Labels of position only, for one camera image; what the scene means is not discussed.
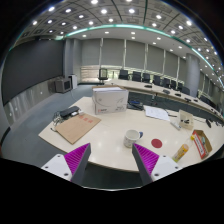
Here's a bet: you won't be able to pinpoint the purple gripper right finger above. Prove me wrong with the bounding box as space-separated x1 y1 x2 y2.
132 143 159 185

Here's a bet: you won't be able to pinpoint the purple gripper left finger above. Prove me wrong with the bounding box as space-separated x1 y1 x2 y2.
64 143 91 185

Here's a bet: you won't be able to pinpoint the red round coaster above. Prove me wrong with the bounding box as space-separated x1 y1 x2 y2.
151 139 162 148

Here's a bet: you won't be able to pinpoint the white ceramic mug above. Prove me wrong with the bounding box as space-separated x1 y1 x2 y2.
123 130 143 148

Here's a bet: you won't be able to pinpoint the brown paper envelope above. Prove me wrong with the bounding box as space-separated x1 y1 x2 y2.
55 113 100 144

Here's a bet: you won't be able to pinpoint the yellow plastic bottle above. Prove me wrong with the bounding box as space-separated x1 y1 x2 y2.
172 144 189 162

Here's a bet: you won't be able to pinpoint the black power strip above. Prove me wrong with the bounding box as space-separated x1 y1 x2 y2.
59 106 80 118

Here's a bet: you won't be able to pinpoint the white paper sheets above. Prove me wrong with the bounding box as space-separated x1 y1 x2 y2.
144 106 169 121

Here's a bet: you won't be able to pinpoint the small tan cardboard box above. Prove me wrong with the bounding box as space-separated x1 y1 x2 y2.
178 110 194 130

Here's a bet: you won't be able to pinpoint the red open cardboard box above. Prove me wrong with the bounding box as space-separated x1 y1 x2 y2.
193 130 212 159

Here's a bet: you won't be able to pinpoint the long curved conference desk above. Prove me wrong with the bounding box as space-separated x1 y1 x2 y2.
105 79 224 122

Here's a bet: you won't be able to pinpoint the white cardboard box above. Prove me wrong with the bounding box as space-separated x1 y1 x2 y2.
92 86 129 115

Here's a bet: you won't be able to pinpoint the grey crt television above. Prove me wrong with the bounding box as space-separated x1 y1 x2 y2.
55 78 72 93

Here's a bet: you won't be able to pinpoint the black office chair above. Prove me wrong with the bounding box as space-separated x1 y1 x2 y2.
118 69 129 80

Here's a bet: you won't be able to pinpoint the dark projection screen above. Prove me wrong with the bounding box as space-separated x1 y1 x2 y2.
1 40 64 104

